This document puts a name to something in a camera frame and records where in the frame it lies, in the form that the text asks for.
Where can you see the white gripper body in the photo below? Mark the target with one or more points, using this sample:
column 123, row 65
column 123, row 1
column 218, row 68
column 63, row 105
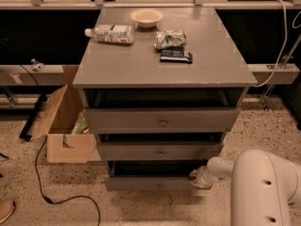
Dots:
column 204, row 176

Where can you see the grey bottom drawer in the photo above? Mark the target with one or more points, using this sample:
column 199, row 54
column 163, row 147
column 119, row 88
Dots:
column 151, row 175

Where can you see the grey drawer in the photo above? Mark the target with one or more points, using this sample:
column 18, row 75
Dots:
column 160, row 120
column 151, row 175
column 135, row 152

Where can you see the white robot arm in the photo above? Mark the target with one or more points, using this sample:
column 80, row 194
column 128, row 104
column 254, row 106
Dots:
column 263, row 187

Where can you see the grey top drawer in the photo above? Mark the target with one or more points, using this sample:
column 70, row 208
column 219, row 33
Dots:
column 160, row 120

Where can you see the grey middle drawer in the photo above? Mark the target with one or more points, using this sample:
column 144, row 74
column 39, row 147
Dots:
column 135, row 152

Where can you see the grey drawer cabinet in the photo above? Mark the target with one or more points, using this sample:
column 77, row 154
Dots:
column 114, row 76

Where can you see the open cardboard box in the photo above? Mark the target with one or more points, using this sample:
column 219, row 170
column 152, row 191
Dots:
column 63, row 109

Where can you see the dark blue snack packet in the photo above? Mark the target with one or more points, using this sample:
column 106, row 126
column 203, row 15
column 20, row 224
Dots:
column 176, row 56

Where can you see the green packet in box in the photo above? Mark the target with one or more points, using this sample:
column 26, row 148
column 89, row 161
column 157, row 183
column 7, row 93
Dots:
column 80, row 127

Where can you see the green white snack bag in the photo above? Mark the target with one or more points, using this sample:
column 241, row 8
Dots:
column 170, row 39

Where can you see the clear plastic water bottle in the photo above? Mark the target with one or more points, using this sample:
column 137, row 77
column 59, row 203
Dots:
column 112, row 33

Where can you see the white bowl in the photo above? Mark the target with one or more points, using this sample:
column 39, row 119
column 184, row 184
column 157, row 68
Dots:
column 147, row 17

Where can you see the small clear object on ledge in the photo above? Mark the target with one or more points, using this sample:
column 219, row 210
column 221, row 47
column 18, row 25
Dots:
column 37, row 66

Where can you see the brown shoe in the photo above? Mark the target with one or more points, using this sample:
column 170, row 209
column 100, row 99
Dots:
column 6, row 209

